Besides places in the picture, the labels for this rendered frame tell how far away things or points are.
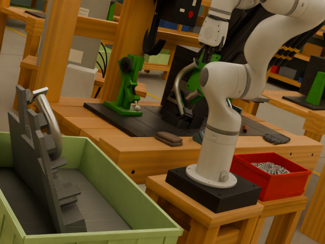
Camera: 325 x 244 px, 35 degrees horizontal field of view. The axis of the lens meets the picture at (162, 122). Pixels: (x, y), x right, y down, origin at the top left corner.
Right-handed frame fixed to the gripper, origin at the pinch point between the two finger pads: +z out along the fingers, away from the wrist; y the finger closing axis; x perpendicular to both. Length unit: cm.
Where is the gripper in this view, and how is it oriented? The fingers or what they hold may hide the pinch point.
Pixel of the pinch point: (206, 58)
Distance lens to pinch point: 197.5
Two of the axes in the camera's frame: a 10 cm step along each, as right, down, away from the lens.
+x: 7.2, 0.1, 6.9
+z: -2.6, 9.3, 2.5
